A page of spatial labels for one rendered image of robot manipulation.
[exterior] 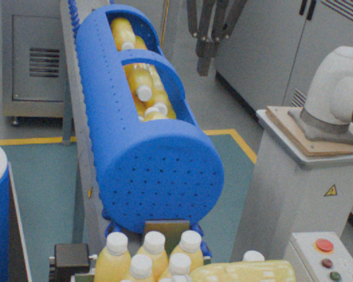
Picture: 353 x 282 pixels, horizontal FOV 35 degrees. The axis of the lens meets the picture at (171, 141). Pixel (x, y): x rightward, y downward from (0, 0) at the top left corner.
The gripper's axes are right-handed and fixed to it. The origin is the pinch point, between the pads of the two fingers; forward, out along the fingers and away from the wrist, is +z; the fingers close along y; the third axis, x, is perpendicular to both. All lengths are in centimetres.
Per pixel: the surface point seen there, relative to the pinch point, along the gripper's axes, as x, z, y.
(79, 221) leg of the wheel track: 101, 121, -9
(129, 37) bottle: 73, 24, -1
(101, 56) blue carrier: 54, 24, -12
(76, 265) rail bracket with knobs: -9.4, 43.0, -22.0
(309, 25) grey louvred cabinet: 200, 56, 129
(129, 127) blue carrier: 11.0, 22.1, -10.4
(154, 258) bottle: -16.1, 35.4, -8.0
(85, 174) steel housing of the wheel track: 43, 56, -15
